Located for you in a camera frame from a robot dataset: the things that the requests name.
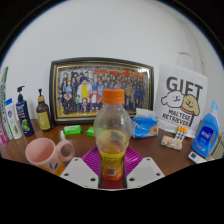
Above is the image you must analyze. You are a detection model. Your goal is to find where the pink patterned mug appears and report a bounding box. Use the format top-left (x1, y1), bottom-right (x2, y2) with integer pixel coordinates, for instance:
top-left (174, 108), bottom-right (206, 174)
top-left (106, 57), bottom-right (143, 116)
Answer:
top-left (25, 137), bottom-right (76, 177)

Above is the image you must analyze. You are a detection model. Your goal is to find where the blue detergent bottle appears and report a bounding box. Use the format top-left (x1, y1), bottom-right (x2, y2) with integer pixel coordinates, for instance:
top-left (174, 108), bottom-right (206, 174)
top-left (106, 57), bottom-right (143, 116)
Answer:
top-left (191, 100), bottom-right (220, 159)

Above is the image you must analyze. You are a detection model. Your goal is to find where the white radiator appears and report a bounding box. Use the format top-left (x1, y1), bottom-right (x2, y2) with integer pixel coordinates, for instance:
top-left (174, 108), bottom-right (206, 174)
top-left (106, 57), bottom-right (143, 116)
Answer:
top-left (213, 131), bottom-right (224, 160)

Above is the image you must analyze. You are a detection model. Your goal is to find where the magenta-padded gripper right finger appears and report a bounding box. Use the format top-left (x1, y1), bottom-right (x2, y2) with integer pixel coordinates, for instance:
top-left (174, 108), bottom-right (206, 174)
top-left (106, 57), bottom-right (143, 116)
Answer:
top-left (122, 146), bottom-right (166, 190)

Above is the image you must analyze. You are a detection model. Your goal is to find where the white bottle with blue cap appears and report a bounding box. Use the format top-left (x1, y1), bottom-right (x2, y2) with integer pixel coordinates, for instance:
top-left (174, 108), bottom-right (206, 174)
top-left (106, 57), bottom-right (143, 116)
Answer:
top-left (4, 97), bottom-right (24, 141)

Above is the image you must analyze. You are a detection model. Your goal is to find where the orange-capped clear drink bottle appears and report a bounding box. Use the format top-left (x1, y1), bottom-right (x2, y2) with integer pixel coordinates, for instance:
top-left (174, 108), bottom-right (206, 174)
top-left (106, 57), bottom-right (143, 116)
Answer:
top-left (93, 88), bottom-right (133, 183)

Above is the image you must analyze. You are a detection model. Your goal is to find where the patterned snack packet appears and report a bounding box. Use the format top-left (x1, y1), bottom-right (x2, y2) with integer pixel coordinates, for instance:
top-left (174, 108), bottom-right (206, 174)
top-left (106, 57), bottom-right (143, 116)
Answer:
top-left (160, 134), bottom-right (184, 151)

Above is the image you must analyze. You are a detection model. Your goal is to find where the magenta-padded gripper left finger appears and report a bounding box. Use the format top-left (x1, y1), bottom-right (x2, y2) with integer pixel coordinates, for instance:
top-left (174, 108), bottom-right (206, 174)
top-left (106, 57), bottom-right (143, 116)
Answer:
top-left (59, 146), bottom-right (102, 190)

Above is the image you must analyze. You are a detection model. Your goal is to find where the dark blue pump bottle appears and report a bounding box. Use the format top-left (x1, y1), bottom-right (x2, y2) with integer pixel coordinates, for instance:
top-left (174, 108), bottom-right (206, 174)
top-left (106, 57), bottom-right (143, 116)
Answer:
top-left (15, 85), bottom-right (35, 137)

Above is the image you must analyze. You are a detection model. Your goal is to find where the green soap bar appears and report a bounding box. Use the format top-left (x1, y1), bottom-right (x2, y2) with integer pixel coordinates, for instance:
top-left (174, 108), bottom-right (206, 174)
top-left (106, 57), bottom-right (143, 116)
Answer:
top-left (62, 124), bottom-right (84, 136)
top-left (85, 126), bottom-right (96, 138)

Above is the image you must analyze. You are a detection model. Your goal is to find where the white remote control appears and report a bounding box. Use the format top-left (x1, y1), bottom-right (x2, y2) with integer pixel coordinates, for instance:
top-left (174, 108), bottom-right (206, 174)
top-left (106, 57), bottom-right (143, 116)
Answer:
top-left (187, 150), bottom-right (208, 165)

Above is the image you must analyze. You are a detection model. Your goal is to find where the brown pump bottle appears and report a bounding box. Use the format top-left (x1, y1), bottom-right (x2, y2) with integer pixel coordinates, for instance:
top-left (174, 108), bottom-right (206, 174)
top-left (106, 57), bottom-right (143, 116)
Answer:
top-left (35, 88), bottom-right (53, 132)

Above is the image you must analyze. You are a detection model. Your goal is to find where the blue tissue pack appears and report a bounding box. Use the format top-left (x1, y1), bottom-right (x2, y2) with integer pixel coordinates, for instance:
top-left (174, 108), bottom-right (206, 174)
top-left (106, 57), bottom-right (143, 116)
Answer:
top-left (130, 108), bottom-right (160, 139)

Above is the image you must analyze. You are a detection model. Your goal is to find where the white printed paper gift bag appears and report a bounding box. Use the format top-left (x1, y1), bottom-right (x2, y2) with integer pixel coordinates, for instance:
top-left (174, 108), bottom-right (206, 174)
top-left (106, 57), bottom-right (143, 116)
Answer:
top-left (153, 51), bottom-right (209, 139)

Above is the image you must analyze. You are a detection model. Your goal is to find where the framed group photo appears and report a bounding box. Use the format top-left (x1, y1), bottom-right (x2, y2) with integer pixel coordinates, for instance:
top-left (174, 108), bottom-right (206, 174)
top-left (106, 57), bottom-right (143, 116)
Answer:
top-left (48, 57), bottom-right (155, 126)

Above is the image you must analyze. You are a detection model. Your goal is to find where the small puzzle cube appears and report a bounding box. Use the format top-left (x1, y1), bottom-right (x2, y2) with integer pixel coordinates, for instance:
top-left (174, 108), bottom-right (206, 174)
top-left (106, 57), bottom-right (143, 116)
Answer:
top-left (174, 125), bottom-right (188, 143)

